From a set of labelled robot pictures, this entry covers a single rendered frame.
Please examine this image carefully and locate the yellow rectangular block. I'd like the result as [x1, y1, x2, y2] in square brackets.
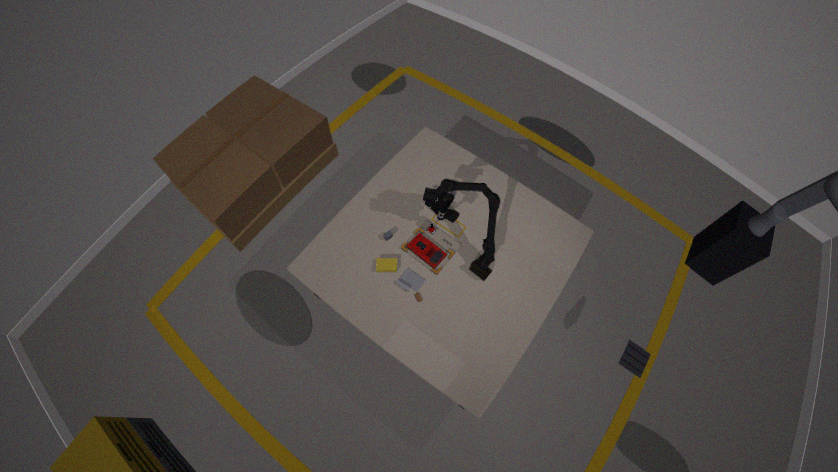
[376, 258, 397, 272]

